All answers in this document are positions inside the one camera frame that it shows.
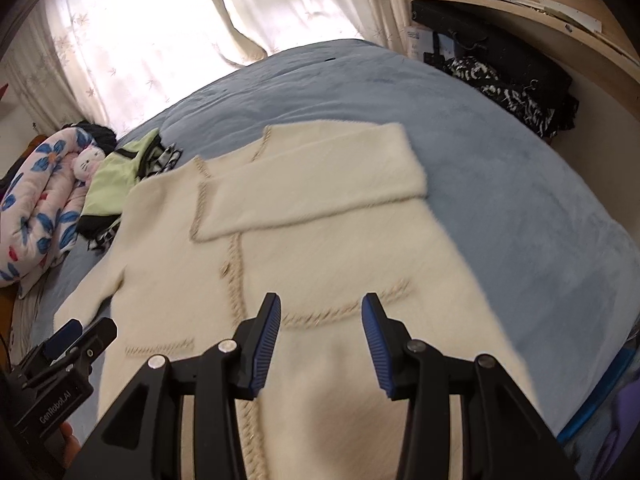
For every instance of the pile of folded clothes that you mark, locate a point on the pile of folded clothes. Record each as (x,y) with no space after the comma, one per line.
(162,156)

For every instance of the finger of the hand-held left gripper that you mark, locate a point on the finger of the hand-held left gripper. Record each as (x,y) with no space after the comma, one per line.
(97,336)
(62,334)

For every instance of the white floral sheer curtain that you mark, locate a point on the white floral sheer curtain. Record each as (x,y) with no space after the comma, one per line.
(125,35)
(310,5)

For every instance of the purple cloth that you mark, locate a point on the purple cloth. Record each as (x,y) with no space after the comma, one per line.
(625,430)

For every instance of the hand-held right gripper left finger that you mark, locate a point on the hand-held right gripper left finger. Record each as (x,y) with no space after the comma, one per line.
(265,340)

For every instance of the white papers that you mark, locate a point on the white papers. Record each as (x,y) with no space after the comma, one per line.
(545,7)

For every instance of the curved wooden shelf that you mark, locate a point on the curved wooden shelf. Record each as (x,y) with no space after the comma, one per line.
(595,60)

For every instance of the white cat plush toy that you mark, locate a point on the white cat plush toy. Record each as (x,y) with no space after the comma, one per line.
(89,162)

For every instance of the black hanging garments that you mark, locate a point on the black hanging garments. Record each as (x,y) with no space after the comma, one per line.
(480,35)

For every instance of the black knit cloth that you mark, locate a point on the black knit cloth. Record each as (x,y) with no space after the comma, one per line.
(97,132)

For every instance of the blue fleece blanket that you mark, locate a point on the blue fleece blanket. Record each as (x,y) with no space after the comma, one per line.
(475,160)

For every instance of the pink floral quilt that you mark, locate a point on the pink floral quilt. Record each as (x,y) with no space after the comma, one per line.
(35,210)

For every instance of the light green garment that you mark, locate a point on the light green garment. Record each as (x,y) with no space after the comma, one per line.
(112,180)

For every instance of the cream fuzzy cardigan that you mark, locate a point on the cream fuzzy cardigan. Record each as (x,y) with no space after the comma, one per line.
(325,240)

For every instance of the white cardboard box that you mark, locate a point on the white cardboard box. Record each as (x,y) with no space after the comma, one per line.
(419,42)

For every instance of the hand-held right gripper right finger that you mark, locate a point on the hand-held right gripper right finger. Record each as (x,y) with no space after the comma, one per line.
(377,345)

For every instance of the black white print clothing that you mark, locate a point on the black white print clothing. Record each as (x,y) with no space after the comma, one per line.
(505,95)

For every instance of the person's left hand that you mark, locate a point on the person's left hand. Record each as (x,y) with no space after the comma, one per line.
(71,444)

